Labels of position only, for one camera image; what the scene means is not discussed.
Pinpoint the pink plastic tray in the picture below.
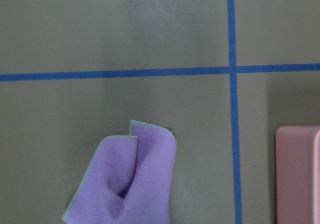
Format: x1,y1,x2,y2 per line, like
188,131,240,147
275,126,320,224

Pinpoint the purple microfiber cloth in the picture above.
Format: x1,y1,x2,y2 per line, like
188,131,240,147
62,120,177,224

